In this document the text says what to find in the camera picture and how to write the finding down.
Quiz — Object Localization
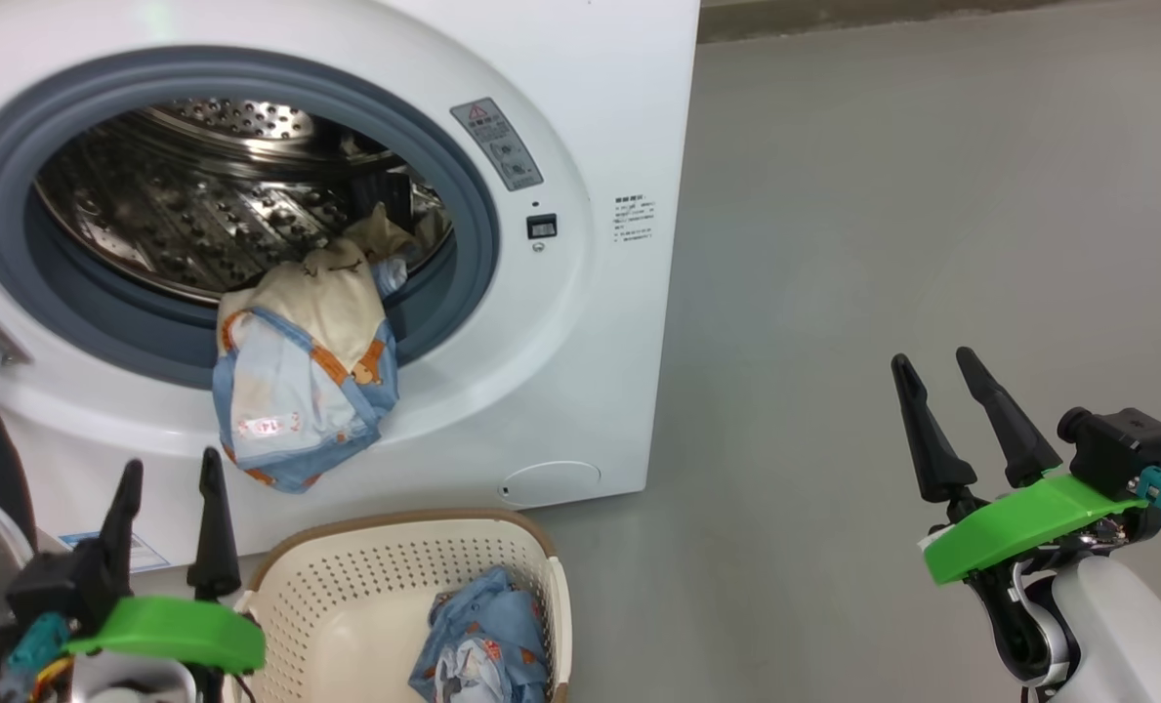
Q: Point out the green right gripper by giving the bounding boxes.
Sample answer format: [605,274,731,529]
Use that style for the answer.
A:
[891,347,1161,587]

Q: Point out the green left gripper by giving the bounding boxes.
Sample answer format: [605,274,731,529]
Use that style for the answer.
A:
[67,447,267,703]

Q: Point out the cream cartoon print garment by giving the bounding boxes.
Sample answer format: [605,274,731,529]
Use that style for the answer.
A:
[212,202,420,494]

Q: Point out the light blue printed garment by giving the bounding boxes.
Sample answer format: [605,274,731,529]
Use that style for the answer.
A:
[409,566,552,703]

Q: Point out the stainless steel washer drum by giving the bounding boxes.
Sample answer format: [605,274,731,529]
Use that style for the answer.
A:
[33,96,454,304]

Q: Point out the white front-load washing machine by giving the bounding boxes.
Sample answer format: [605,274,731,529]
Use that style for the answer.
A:
[0,0,700,574]

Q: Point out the grey rubber door gasket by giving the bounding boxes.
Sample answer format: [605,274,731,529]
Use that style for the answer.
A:
[0,47,500,390]

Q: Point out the blue energy label sticker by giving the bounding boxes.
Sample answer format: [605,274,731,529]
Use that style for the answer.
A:
[58,532,171,574]

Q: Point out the cream perforated laundry basket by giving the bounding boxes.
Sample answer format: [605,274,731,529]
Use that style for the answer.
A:
[233,508,573,703]

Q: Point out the round white filter cover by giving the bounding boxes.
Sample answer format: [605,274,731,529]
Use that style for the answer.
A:
[500,461,602,509]

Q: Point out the small printed text label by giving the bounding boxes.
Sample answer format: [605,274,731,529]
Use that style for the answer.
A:
[612,193,656,245]

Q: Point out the grey warning sticker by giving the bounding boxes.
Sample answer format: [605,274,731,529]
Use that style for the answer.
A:
[450,98,545,192]

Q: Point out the teal left camera connector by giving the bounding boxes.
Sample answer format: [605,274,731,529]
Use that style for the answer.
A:
[9,613,69,677]

